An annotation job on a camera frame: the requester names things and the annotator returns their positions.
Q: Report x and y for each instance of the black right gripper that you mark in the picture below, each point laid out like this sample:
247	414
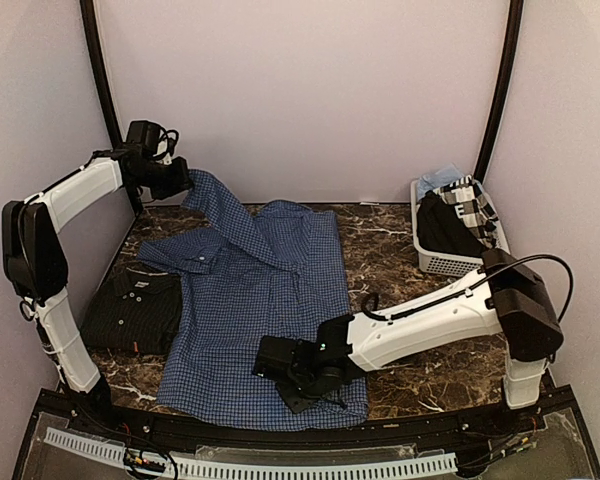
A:
295	403

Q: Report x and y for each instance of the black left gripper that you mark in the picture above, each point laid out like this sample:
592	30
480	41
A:
179	182

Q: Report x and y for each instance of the blue checkered long sleeve shirt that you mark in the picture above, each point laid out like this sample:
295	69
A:
277	272

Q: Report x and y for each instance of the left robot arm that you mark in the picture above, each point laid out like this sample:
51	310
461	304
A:
34	260

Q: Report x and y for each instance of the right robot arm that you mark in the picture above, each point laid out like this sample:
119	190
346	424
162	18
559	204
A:
502	296

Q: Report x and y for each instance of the folded black striped shirt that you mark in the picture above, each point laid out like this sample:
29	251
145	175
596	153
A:
134	311

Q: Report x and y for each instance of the black garment in basket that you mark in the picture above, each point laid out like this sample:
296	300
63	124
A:
440	230

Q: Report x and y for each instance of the white plastic laundry basket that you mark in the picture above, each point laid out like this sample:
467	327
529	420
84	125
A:
443	263

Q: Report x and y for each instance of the black white plaid shirt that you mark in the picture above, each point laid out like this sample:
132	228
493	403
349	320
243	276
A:
472	207

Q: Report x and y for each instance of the light blue shirt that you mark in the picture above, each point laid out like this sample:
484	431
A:
433	180

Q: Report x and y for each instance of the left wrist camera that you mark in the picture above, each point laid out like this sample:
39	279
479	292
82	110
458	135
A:
144	134

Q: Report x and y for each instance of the white slotted cable duct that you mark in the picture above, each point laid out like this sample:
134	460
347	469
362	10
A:
231	463

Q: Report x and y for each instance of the left black corner post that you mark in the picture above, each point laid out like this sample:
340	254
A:
99	72

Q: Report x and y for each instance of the black corner post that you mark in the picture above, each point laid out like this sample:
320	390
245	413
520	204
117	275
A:
505	70
99	72

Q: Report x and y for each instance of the black front rail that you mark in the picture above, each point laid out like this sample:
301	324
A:
475	428

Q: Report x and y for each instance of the right black corner post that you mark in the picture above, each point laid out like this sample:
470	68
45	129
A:
505	70

